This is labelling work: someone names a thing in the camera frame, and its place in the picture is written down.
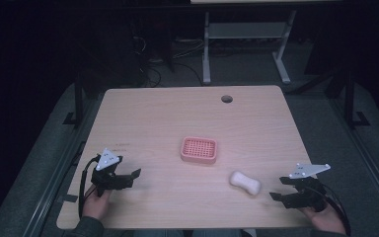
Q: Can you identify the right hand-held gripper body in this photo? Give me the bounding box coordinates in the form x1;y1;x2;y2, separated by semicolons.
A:
282;162;332;213

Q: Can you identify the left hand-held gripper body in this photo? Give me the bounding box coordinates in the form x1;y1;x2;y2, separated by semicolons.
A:
90;147;134;198

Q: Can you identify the person's left hand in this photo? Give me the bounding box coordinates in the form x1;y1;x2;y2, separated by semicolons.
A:
81;185;113;221

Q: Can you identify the person's right hand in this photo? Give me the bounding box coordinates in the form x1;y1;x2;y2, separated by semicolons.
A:
299;202;346;235

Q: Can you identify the white soap bar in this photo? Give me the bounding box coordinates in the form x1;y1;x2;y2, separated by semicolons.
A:
229;170;263;197

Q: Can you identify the grey tape strip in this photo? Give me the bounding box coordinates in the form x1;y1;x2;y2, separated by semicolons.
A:
56;194;79;203

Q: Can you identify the pink slotted soap dish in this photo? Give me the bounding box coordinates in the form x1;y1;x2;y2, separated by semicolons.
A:
180;136;218;165

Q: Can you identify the black metal stand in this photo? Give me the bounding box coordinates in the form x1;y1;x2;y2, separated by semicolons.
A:
342;69;371;129
62;74;87;128

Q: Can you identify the white metal stand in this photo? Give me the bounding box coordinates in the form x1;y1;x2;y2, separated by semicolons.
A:
201;9;298;86

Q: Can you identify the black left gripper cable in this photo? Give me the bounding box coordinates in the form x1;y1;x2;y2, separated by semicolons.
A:
78;154;102;220

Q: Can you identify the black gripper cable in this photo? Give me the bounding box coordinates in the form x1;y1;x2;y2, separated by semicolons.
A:
320;183;352;237
78;154;102;220

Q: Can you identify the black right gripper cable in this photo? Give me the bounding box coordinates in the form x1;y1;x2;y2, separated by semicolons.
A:
320;183;352;237

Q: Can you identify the bundle of floor cables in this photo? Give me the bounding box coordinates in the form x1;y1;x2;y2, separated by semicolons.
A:
131;35;205;88

